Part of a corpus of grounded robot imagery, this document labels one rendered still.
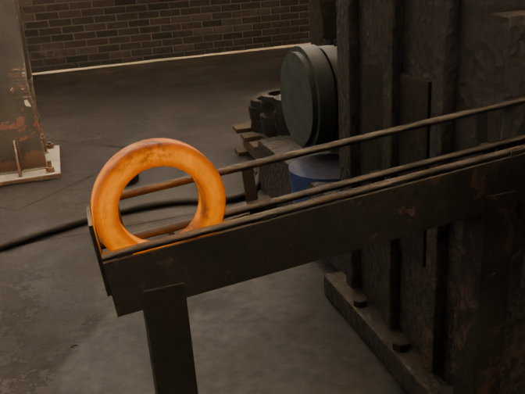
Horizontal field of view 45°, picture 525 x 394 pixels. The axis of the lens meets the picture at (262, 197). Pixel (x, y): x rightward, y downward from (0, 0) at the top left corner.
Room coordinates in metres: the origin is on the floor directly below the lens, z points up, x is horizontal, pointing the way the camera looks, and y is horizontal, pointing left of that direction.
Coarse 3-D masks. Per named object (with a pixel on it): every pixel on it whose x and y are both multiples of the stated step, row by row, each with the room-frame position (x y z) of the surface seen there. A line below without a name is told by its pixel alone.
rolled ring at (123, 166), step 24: (144, 144) 0.81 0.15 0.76; (168, 144) 0.81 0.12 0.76; (120, 168) 0.79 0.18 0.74; (144, 168) 0.80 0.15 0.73; (192, 168) 0.82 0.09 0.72; (96, 192) 0.78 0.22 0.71; (120, 192) 0.79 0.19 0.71; (216, 192) 0.83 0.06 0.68; (96, 216) 0.77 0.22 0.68; (216, 216) 0.83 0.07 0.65; (120, 240) 0.78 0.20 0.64; (144, 240) 0.82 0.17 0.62
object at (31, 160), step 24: (0, 0) 3.13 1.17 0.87; (0, 24) 3.12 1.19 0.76; (0, 48) 3.11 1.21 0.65; (24, 48) 3.43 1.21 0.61; (0, 72) 3.11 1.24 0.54; (24, 72) 3.11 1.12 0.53; (0, 96) 3.10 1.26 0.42; (24, 96) 3.12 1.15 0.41; (0, 120) 3.10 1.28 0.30; (24, 120) 3.13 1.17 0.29; (0, 144) 3.09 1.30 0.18; (24, 144) 3.12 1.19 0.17; (48, 144) 3.52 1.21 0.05; (0, 168) 3.08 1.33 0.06; (24, 168) 3.11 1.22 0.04; (48, 168) 3.06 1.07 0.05
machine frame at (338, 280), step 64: (384, 0) 1.40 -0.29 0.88; (448, 0) 1.17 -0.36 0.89; (512, 0) 1.11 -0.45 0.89; (384, 64) 1.39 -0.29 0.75; (448, 64) 1.17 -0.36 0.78; (512, 64) 1.05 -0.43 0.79; (384, 128) 1.39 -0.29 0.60; (448, 128) 1.18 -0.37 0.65; (512, 128) 1.05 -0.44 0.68; (384, 256) 1.39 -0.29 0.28; (448, 256) 1.18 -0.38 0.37; (512, 256) 1.06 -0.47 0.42; (384, 320) 1.39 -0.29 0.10; (448, 320) 1.17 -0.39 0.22; (512, 320) 1.07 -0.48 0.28; (448, 384) 1.15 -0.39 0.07; (512, 384) 1.07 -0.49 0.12
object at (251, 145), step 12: (264, 96) 2.91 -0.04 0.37; (276, 96) 2.73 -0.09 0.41; (252, 108) 3.11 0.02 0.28; (264, 108) 2.91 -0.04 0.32; (276, 108) 2.69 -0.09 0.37; (252, 120) 3.14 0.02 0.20; (264, 120) 2.90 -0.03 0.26; (276, 120) 2.68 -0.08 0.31; (240, 132) 3.22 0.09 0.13; (252, 132) 3.13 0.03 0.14; (264, 132) 2.95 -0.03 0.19; (276, 132) 2.87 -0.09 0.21; (288, 132) 2.65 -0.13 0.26; (252, 144) 2.92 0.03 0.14
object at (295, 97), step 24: (312, 48) 2.24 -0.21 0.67; (336, 48) 2.26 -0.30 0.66; (288, 72) 2.33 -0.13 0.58; (312, 72) 2.15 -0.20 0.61; (336, 72) 2.16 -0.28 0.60; (288, 96) 2.34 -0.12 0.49; (312, 96) 2.11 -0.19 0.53; (336, 96) 2.13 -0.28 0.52; (288, 120) 2.35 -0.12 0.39; (312, 120) 2.11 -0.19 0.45; (336, 120) 2.14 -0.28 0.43; (264, 144) 2.56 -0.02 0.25; (288, 144) 2.52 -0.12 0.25; (312, 144) 2.17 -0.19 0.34; (264, 168) 2.55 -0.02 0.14; (264, 192) 2.57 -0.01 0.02; (288, 192) 2.26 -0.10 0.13; (336, 264) 1.83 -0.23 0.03
